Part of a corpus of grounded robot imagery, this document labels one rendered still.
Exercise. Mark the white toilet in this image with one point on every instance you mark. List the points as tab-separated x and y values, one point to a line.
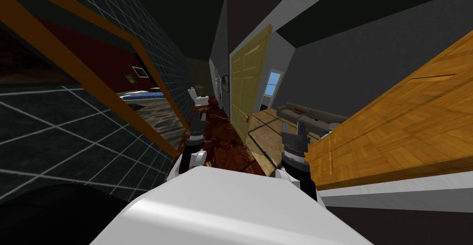
197	98

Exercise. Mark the olive yellow panelled door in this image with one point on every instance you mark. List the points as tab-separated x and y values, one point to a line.
244	89

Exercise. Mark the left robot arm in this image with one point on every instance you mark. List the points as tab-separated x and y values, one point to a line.
187	157

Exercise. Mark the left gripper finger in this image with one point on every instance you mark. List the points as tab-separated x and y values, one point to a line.
203	117
193	118

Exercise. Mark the white framed window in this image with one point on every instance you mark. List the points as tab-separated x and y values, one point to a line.
272	84

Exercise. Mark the blue bed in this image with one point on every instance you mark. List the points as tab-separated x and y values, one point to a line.
142	95

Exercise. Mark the dark framed wall picture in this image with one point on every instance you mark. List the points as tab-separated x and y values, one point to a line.
225	83

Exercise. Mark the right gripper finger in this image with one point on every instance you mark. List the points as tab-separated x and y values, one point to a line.
286	129
302	130

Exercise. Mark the grey sofa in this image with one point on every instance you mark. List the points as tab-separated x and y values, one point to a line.
314	117

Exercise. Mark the orange wooden door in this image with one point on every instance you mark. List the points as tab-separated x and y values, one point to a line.
399	126

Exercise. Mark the green wall picture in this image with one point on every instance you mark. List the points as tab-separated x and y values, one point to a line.
130	77

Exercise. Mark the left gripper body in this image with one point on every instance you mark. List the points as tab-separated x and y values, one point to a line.
197	130

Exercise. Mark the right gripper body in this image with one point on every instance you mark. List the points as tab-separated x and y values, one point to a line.
294	144

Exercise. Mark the white framed wall picture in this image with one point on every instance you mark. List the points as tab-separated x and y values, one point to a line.
140	72

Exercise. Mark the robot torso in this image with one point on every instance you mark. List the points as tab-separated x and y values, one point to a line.
229	208

